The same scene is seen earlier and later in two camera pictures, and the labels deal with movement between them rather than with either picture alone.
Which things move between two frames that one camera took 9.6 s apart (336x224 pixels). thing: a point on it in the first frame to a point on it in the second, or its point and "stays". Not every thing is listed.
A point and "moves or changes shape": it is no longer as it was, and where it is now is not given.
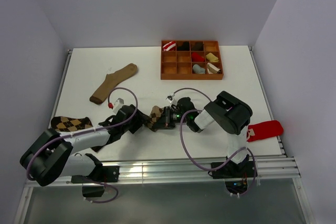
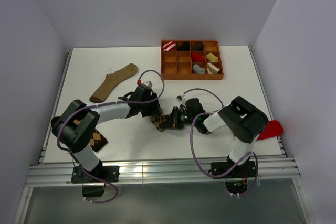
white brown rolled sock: [211, 69] stays
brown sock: [111, 81] stays
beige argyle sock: [155, 114] moves or changes shape
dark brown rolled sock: [198, 46] stays
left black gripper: [139, 118] to [155, 109]
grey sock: [197, 69] stays
